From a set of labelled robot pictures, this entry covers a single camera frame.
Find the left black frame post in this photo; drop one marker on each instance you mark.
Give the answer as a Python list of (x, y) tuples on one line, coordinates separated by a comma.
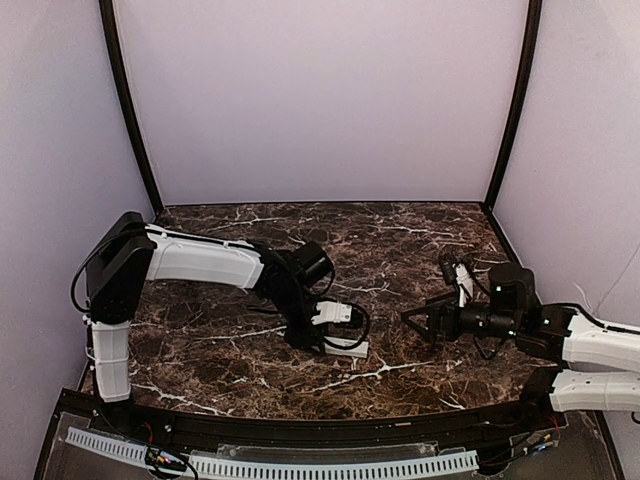
[(125, 98)]

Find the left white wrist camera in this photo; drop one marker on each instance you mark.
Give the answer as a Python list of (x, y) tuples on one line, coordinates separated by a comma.
[(333, 312)]

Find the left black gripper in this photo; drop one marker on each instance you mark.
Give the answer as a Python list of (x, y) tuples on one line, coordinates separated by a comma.
[(304, 338)]

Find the black front rail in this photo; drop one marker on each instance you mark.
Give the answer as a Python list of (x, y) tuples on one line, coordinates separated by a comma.
[(477, 428)]

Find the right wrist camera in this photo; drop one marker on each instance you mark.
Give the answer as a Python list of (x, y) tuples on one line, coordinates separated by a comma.
[(456, 274)]

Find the right black frame post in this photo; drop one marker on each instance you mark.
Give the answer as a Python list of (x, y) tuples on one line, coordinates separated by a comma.
[(529, 42)]

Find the right white cable duct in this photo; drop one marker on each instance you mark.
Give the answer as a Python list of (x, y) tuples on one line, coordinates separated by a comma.
[(209, 467)]

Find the left white cable duct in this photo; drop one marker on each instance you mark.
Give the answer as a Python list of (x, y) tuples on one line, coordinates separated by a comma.
[(122, 451)]

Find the white cable duct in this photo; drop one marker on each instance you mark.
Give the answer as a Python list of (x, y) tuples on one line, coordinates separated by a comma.
[(209, 467), (122, 451)]

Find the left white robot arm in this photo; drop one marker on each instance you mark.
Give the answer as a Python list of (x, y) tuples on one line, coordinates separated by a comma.
[(134, 252)]

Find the black frame post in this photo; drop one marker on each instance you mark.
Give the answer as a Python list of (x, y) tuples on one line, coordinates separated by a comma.
[(529, 42), (125, 98)]

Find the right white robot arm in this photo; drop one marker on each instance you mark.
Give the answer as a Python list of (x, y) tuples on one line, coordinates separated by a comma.
[(593, 364)]

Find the white remote control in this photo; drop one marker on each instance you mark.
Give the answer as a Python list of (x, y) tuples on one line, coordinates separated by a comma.
[(346, 347)]

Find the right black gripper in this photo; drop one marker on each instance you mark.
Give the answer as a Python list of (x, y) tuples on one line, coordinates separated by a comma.
[(445, 320)]

